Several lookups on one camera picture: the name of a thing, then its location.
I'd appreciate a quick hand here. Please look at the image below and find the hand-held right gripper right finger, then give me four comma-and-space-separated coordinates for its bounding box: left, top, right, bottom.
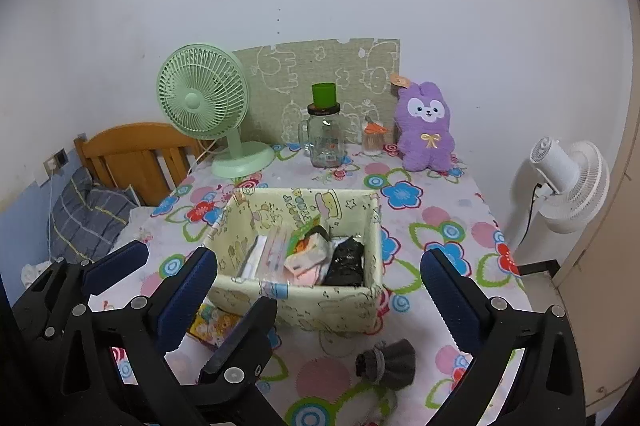
412, 248, 586, 426

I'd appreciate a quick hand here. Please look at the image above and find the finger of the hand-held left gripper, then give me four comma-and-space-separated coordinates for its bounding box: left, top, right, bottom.
197, 297, 288, 426
10, 240, 151, 407

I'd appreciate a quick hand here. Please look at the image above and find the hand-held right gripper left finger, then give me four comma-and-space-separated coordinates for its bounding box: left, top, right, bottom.
55, 247, 226, 426

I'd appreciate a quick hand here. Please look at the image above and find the cartoon print fabric storage box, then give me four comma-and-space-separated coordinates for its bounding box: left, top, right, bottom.
201, 187, 386, 334

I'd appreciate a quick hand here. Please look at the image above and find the black plastic bag roll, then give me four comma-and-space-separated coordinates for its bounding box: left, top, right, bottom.
322, 237, 366, 287

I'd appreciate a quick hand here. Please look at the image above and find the yellow cartoon packet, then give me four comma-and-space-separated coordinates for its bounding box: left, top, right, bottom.
189, 303, 246, 349

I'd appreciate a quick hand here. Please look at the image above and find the plaid grey pillow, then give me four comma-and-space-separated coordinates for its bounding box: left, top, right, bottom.
49, 167, 140, 264

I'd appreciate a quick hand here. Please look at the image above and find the grey sock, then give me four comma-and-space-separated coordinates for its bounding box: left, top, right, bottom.
355, 338, 417, 391

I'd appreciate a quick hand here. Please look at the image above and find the white flat packet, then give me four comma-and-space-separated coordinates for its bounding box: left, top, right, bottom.
237, 233, 291, 281

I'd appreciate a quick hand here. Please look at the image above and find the white cloth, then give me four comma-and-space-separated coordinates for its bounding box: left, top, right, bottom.
21, 260, 51, 289

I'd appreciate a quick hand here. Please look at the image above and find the pink white packet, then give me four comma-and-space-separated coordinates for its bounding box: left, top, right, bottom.
284, 238, 335, 289

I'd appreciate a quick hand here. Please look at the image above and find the black flat floor object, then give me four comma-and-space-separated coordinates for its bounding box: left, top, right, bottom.
517, 260, 559, 277

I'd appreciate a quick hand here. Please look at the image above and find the green orange snack packet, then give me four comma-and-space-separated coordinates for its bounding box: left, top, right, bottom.
287, 215, 323, 254

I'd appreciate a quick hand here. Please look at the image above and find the wooden chair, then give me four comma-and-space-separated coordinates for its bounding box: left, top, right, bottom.
74, 122, 208, 207

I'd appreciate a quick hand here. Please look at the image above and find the purple plush rabbit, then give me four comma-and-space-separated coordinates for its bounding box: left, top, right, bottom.
390, 73, 455, 173

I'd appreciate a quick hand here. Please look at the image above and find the white standing fan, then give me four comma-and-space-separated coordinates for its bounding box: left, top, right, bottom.
529, 137, 611, 234

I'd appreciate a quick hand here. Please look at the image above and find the cotton swab container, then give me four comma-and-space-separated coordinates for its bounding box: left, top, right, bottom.
362, 116, 388, 157

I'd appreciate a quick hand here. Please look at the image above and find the green desk fan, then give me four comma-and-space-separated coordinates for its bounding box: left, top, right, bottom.
156, 42, 275, 179

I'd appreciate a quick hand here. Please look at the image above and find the glass mug jar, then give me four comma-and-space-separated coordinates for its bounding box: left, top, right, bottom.
299, 103, 347, 169

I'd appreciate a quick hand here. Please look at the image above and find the green plastic cup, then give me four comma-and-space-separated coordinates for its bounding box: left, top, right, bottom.
311, 82, 337, 109

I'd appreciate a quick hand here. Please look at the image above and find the green cartoon print board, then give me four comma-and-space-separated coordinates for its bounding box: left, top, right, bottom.
232, 38, 402, 145

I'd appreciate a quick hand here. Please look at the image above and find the black fan cable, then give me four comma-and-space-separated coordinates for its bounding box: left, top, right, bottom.
515, 183, 546, 251

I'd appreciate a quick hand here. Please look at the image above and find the wall socket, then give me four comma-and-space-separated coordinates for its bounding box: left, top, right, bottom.
44, 148, 68, 171

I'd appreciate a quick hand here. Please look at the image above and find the white fan cable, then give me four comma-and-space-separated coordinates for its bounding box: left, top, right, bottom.
187, 140, 221, 171

